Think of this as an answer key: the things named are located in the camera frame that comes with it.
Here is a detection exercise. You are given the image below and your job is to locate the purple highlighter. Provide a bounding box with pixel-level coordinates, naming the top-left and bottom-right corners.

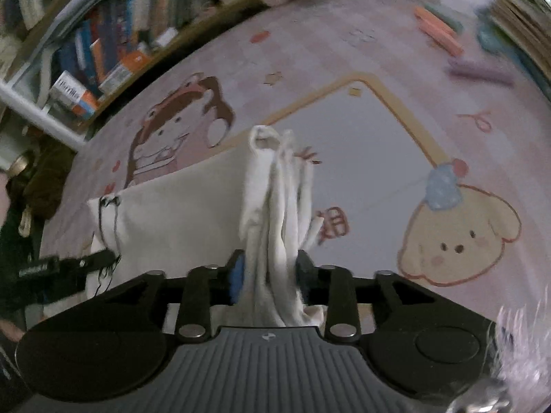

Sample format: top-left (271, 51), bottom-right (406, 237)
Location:
top-left (448, 60), bottom-right (515, 89)

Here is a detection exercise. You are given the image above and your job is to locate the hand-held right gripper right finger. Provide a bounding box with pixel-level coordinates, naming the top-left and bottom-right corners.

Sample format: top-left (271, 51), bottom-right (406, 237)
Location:
top-left (296, 250), bottom-right (435, 340)

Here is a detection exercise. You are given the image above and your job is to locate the orange and white flat box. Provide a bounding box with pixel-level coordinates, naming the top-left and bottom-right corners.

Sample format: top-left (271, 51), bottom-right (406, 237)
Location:
top-left (98, 50), bottom-right (151, 94)

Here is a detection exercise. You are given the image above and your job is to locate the row of colourful books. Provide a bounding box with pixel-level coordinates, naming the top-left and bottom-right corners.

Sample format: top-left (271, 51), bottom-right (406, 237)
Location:
top-left (56, 0), bottom-right (207, 87)

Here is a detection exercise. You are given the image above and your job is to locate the pink soft cushion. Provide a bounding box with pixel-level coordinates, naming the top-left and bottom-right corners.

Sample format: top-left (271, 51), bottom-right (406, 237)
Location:
top-left (0, 176), bottom-right (12, 224)

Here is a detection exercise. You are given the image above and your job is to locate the cream t-shirt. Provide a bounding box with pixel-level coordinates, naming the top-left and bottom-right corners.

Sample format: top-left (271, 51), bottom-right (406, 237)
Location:
top-left (86, 125), bottom-right (328, 328)

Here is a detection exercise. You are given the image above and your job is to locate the small white box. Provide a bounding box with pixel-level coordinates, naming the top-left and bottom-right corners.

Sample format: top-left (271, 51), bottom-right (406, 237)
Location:
top-left (155, 28), bottom-right (179, 48)

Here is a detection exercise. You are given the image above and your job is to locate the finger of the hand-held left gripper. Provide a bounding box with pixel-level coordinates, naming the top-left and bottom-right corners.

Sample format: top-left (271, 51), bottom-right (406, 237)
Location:
top-left (58, 250), bottom-right (121, 274)

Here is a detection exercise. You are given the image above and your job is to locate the stack of flat books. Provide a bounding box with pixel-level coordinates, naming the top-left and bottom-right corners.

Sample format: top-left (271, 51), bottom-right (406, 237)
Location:
top-left (486, 0), bottom-right (551, 74)

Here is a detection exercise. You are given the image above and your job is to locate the metal bowl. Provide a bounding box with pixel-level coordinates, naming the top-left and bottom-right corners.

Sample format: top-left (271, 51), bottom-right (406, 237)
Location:
top-left (4, 152), bottom-right (33, 178)

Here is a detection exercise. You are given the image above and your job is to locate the green highlighter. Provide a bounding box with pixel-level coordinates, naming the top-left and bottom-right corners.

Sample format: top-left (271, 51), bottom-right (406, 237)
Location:
top-left (426, 3), bottom-right (465, 31)

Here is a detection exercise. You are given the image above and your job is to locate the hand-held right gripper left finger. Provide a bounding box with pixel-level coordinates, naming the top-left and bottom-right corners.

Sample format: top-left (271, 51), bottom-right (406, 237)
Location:
top-left (105, 250), bottom-right (246, 340)

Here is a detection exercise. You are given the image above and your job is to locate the white and orange tall box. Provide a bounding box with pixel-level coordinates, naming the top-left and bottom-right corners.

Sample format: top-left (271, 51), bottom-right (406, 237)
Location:
top-left (48, 71), bottom-right (100, 120)

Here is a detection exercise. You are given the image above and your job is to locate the teal small object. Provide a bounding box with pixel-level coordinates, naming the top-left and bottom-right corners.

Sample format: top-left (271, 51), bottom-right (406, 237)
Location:
top-left (476, 21), bottom-right (509, 54)

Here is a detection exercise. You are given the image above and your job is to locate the orange highlighter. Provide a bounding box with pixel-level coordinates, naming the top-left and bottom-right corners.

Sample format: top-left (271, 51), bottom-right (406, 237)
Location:
top-left (419, 23), bottom-right (465, 56)
top-left (414, 6), bottom-right (457, 37)

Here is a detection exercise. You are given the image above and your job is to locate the dark brown cloth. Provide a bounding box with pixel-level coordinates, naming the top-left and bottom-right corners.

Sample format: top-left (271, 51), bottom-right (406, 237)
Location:
top-left (23, 138), bottom-right (78, 220)

